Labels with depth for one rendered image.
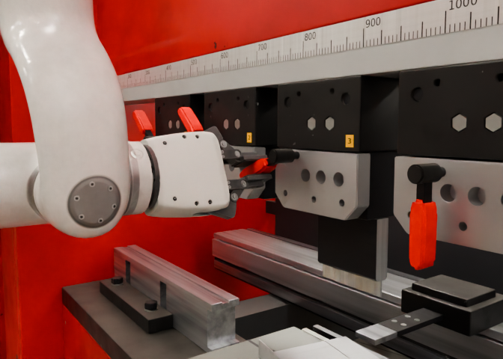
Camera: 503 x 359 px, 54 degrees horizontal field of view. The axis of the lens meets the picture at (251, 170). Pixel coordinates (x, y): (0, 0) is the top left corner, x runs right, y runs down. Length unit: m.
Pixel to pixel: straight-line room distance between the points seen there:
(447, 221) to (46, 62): 0.39
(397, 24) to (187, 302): 0.66
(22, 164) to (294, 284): 0.75
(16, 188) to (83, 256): 0.88
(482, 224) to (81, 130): 0.35
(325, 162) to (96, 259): 0.90
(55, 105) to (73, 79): 0.03
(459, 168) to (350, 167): 0.13
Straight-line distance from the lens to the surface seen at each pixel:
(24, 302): 1.37
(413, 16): 0.53
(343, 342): 0.69
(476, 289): 0.84
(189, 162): 0.58
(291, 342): 0.69
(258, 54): 0.71
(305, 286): 1.10
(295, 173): 0.64
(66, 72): 0.46
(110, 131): 0.44
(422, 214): 0.47
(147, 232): 1.42
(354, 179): 0.56
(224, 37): 0.80
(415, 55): 0.52
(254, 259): 1.23
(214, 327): 0.94
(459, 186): 0.49
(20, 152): 0.52
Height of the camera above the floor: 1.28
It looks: 5 degrees down
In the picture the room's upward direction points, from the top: straight up
